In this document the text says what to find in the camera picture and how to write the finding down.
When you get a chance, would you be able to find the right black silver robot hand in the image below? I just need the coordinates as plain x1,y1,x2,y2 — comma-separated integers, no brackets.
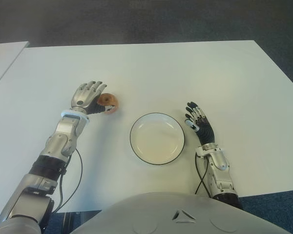
185,101,216,145

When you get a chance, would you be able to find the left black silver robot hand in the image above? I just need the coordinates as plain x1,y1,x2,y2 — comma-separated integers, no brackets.
70,81,114,115

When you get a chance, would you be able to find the red-brown apple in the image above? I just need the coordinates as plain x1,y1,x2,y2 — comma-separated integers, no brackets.
97,93,120,115

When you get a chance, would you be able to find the white plate with black rim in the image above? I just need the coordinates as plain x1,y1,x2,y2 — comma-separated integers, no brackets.
129,112,186,165

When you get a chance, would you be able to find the grey robot torso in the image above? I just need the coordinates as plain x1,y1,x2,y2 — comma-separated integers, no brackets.
70,192,286,234

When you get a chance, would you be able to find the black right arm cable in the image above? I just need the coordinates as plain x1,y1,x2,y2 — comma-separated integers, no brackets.
194,153,212,195

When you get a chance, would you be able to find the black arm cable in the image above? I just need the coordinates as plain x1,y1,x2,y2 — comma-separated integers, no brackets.
194,153,212,195
52,147,83,214

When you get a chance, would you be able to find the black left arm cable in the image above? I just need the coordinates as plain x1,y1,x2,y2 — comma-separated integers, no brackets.
52,147,83,214

